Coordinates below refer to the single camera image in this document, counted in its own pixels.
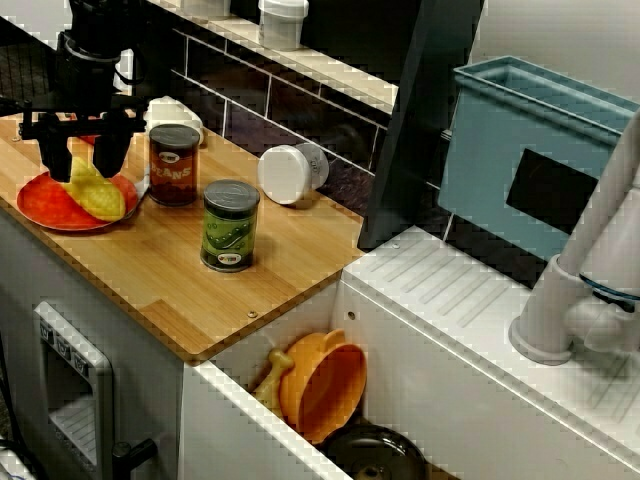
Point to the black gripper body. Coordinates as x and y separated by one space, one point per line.
85 80

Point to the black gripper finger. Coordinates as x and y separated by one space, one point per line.
111 152
59 157

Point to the yellow toy corn cob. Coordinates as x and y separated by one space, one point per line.
100 200

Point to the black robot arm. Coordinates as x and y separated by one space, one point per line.
100 20

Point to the silver toy spoon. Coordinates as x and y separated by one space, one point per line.
142 186

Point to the orange plate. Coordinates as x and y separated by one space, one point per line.
40 205

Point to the brown beans can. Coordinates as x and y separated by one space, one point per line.
172 175

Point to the white toy milk jug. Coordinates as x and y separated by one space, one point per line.
167 112

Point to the wooden countertop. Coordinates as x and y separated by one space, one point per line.
165 270

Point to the green pickles can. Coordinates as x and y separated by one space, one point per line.
230 235

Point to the white jar with logo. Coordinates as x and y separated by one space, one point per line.
282 172

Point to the tiled backsplash with shelf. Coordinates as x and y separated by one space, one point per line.
300 100

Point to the white lidded jar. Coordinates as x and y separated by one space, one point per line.
282 27

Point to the white toy kitchen cabinet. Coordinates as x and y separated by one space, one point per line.
145 380

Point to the dark grey upright panel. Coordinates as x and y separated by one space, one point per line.
415 125

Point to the orange toy pot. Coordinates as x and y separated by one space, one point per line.
325 395

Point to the blue plastic bin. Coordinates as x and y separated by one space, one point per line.
480 165

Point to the black glass pot lid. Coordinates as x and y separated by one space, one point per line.
375 450

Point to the white toy sink unit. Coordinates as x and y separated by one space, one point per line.
450 390

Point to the grey toy faucet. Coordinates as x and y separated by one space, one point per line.
550 310

